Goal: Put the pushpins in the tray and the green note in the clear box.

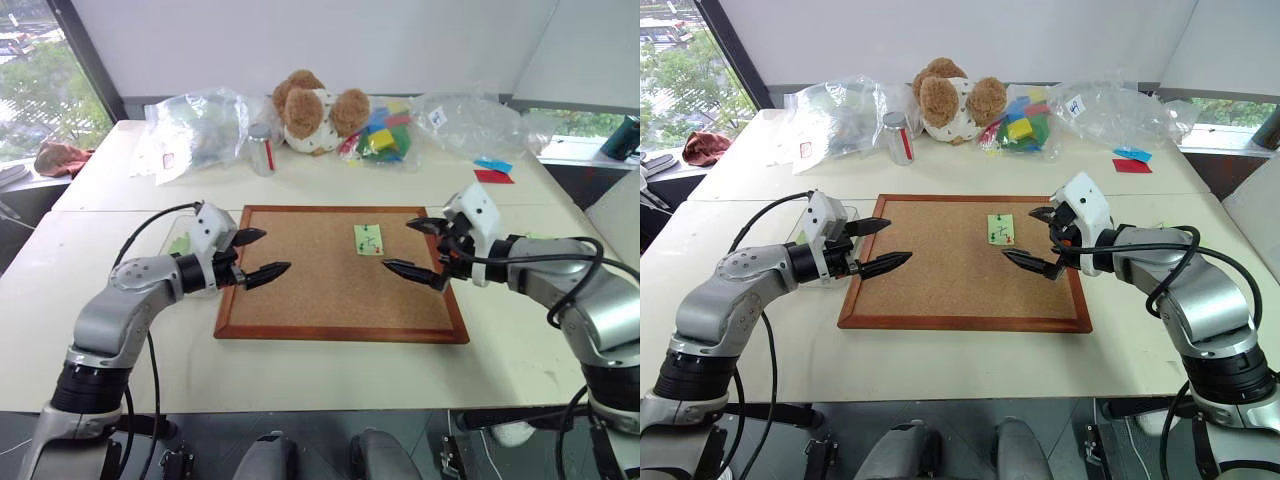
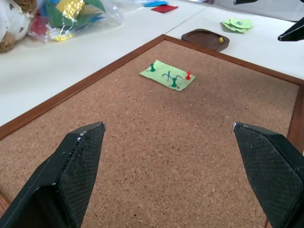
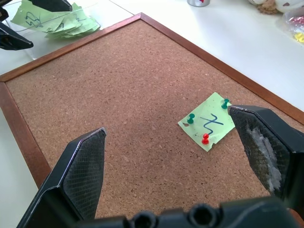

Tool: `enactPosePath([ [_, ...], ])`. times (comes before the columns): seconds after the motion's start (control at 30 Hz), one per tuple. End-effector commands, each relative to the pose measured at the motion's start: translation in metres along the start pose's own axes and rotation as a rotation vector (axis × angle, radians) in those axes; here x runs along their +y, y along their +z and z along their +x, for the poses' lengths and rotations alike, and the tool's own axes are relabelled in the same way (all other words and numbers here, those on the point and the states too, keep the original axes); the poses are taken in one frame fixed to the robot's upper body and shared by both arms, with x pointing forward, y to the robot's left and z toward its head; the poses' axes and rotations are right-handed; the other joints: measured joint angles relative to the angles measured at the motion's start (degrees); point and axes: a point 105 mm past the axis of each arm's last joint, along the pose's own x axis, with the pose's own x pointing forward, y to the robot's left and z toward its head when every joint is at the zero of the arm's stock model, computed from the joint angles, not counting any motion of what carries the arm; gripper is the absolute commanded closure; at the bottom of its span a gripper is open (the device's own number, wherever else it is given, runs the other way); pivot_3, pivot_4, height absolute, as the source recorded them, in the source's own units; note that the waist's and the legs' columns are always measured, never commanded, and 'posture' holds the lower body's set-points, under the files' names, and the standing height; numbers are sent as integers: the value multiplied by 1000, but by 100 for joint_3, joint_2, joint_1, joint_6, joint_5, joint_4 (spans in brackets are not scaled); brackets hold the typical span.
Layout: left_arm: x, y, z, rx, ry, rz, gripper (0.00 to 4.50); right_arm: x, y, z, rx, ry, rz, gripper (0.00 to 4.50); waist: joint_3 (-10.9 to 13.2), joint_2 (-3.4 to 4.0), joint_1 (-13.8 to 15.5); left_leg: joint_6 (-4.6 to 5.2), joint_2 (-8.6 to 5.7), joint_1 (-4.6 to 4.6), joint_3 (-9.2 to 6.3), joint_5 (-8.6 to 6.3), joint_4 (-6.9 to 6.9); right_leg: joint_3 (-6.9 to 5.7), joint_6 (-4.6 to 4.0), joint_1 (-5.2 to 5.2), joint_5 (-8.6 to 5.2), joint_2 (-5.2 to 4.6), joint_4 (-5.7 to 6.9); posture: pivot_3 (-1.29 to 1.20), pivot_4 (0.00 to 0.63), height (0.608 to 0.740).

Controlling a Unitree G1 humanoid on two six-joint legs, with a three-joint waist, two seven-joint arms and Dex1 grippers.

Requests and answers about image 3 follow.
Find cork board with wooden frame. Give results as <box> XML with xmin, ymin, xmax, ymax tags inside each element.
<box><xmin>0</xmin><ymin>12</ymin><xmax>304</xmax><ymax>220</ymax></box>

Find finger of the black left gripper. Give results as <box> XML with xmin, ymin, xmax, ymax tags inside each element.
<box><xmin>0</xmin><ymin>22</ymin><xmax>34</xmax><ymax>51</ymax></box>
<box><xmin>28</xmin><ymin>0</ymin><xmax>73</xmax><ymax>13</ymax></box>

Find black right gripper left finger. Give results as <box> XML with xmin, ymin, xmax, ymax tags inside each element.
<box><xmin>16</xmin><ymin>127</ymin><xmax>107</xmax><ymax>228</ymax></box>

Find green paper slip with writing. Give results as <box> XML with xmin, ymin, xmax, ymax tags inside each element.
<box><xmin>10</xmin><ymin>0</ymin><xmax>83</xmax><ymax>33</ymax></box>

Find clear plastic container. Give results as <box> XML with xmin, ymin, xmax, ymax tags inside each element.
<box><xmin>0</xmin><ymin>0</ymin><xmax>105</xmax><ymax>60</ymax></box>

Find green note with blue scribble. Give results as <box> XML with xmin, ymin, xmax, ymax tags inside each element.
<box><xmin>177</xmin><ymin>92</ymin><xmax>236</xmax><ymax>152</ymax></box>

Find clear bag with coloured pins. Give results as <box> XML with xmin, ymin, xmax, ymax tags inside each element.
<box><xmin>275</xmin><ymin>9</ymin><xmax>304</xmax><ymax>45</ymax></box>

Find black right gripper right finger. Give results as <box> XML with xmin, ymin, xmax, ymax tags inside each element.
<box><xmin>227</xmin><ymin>104</ymin><xmax>304</xmax><ymax>214</ymax></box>

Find white and brown plush toy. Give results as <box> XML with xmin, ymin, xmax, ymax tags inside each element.
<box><xmin>247</xmin><ymin>0</ymin><xmax>304</xmax><ymax>15</ymax></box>

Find silver metal can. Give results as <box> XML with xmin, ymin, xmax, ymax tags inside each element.
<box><xmin>187</xmin><ymin>0</ymin><xmax>211</xmax><ymax>7</ymax></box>

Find pile of green sticky notes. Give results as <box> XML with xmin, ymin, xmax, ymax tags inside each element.
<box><xmin>44</xmin><ymin>2</ymin><xmax>102</xmax><ymax>40</ymax></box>

